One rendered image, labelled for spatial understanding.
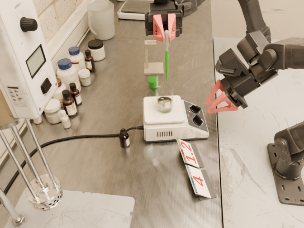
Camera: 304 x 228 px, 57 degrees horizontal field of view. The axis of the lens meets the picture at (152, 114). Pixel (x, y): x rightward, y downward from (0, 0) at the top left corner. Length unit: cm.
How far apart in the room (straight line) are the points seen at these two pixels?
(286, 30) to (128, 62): 149
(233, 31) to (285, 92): 127
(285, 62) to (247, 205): 36
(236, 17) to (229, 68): 160
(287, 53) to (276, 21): 170
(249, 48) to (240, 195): 38
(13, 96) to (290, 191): 69
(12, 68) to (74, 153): 57
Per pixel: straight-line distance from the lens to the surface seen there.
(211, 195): 78
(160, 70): 118
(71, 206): 78
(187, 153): 82
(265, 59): 72
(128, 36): 147
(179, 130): 85
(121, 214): 74
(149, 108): 87
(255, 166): 87
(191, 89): 109
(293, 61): 69
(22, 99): 39
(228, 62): 72
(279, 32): 244
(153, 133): 85
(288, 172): 83
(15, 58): 36
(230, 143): 91
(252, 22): 116
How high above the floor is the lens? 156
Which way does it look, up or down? 42 degrees down
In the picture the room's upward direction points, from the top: 2 degrees counter-clockwise
